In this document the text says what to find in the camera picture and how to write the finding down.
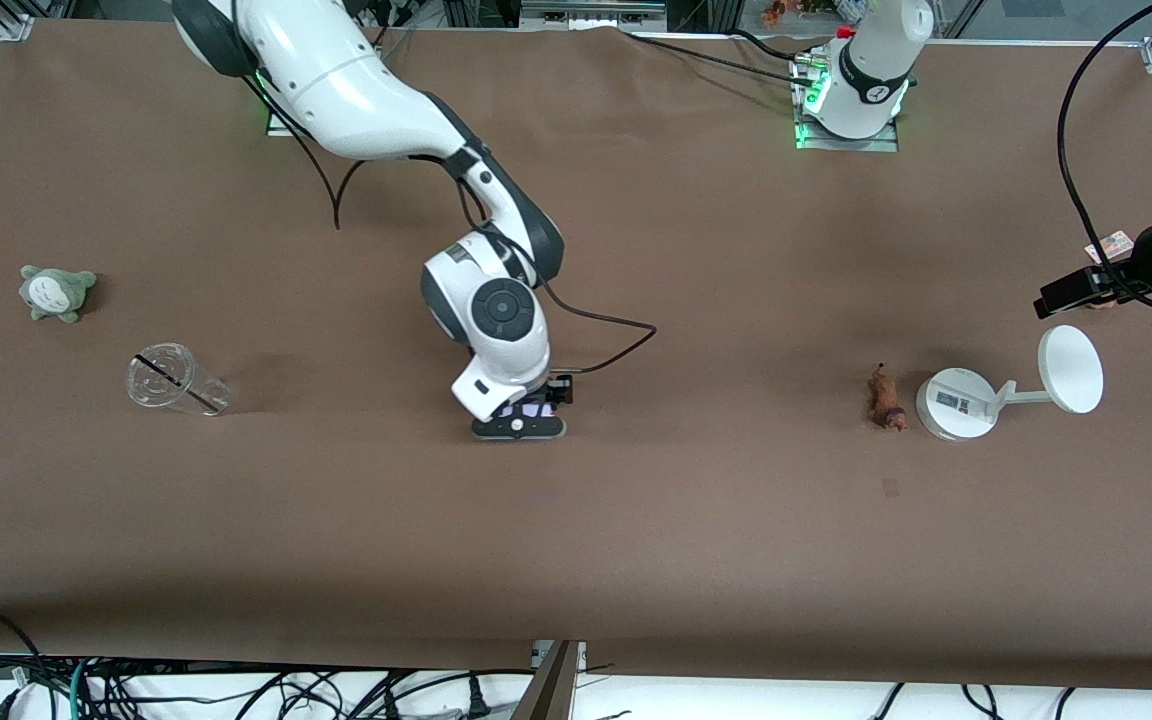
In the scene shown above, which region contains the brown lion statue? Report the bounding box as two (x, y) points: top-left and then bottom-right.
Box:
(865, 363), (909, 432)

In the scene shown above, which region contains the white round phone stand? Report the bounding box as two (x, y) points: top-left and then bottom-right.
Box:
(914, 324), (1106, 442)

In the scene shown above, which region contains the small colourful card box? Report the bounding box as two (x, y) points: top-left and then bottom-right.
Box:
(1084, 230), (1135, 265)

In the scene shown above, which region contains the brown table cover sheet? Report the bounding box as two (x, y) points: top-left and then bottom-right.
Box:
(0, 18), (1152, 693)

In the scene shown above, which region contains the black drinking straw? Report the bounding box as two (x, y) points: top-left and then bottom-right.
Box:
(135, 354), (221, 414)

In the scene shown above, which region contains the clear plastic cup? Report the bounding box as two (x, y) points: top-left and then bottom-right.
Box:
(125, 342), (233, 418)

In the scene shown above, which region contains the grey green totoro plush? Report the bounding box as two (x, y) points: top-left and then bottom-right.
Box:
(18, 264), (98, 324)

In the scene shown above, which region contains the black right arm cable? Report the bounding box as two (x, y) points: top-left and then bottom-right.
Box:
(256, 70), (659, 377)

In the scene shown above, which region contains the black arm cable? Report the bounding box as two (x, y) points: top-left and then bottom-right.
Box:
(1055, 0), (1152, 307)
(256, 70), (659, 377)

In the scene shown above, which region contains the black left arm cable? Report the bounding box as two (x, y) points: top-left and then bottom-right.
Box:
(1055, 0), (1152, 307)

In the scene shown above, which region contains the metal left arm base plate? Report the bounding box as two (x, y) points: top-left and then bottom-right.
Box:
(789, 50), (903, 154)

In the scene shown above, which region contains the grey table frame post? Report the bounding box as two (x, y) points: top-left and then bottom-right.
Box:
(510, 640), (588, 720)

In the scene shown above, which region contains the black base power cable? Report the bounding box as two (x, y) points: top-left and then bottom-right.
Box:
(621, 30), (817, 86)
(731, 28), (829, 61)

